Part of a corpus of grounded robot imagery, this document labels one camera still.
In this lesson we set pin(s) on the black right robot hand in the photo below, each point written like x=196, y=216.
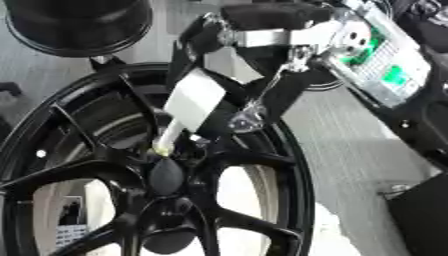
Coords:
x=274, y=15

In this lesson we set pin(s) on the white pin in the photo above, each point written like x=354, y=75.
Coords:
x=192, y=98

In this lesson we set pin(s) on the black spoked wheel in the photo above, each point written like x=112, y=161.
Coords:
x=169, y=200

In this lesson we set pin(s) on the black round drum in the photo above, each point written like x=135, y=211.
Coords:
x=76, y=23

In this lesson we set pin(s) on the black box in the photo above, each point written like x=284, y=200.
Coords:
x=421, y=220

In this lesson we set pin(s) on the white printed label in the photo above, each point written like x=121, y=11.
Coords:
x=71, y=226

